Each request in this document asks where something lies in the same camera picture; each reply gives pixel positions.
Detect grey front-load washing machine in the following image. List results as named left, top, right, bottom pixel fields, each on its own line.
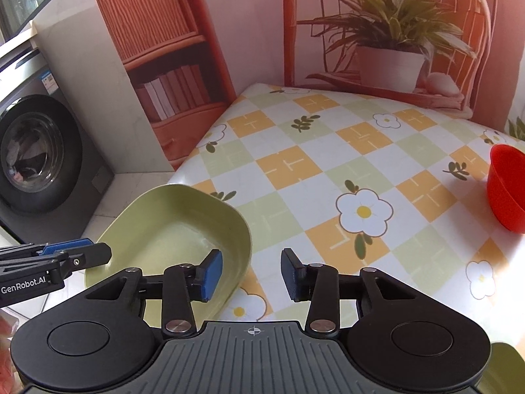
left=0, top=45, right=114, bottom=244

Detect floral checkered tablecloth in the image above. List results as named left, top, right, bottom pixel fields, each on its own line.
left=174, top=84, right=524, bottom=350

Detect red plastic bowl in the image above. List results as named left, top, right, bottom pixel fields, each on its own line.
left=487, top=144, right=525, bottom=234

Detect printed room backdrop cloth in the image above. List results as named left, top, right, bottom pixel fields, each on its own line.
left=95, top=0, right=524, bottom=167

